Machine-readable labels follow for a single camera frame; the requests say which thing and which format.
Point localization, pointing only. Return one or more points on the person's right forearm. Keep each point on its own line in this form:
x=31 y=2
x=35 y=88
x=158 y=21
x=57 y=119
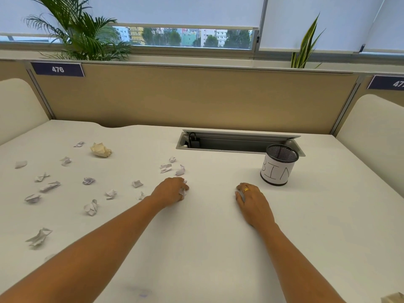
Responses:
x=296 y=268

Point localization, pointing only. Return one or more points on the person's right fingers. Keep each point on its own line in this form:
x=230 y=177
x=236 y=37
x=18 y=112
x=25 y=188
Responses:
x=247 y=188

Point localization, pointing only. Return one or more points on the green palm plant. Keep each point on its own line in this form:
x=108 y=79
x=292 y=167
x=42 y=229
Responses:
x=83 y=37

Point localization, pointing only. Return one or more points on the beige desk partition panel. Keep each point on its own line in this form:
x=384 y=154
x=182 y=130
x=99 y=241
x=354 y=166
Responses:
x=195 y=97

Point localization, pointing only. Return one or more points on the scattered crumpled white paper scraps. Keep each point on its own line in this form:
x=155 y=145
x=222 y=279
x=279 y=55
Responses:
x=91 y=207

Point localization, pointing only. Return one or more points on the white rounded side divider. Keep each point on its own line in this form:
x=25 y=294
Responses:
x=19 y=110
x=375 y=135

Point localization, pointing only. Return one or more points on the dark blue number sign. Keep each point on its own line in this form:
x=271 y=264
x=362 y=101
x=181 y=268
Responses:
x=386 y=83
x=57 y=69

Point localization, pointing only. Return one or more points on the window with grey frame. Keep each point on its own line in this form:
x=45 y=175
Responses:
x=186 y=37

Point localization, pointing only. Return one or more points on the person's left hand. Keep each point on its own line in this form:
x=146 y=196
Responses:
x=167 y=192

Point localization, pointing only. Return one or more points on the person's left forearm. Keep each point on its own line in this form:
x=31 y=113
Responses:
x=82 y=255

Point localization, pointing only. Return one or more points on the green snake plant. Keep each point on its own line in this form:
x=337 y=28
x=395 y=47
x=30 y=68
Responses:
x=303 y=50

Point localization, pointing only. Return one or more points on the black power adapter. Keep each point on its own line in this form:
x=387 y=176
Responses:
x=194 y=142

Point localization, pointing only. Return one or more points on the wide white roller blind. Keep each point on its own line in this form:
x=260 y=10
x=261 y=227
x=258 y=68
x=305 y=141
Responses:
x=164 y=11

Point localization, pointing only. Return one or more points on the person's left fingers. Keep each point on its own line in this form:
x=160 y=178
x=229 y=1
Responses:
x=184 y=187

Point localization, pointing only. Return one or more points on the cream crumpled paper ball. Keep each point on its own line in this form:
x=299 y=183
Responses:
x=100 y=150

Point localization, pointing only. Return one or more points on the black mesh cup white label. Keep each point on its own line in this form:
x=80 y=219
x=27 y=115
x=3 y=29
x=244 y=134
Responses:
x=277 y=171

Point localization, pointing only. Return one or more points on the small white paper ball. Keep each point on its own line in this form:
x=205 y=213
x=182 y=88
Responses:
x=183 y=192
x=240 y=196

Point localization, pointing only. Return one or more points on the person's right hand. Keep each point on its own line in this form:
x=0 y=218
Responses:
x=255 y=206

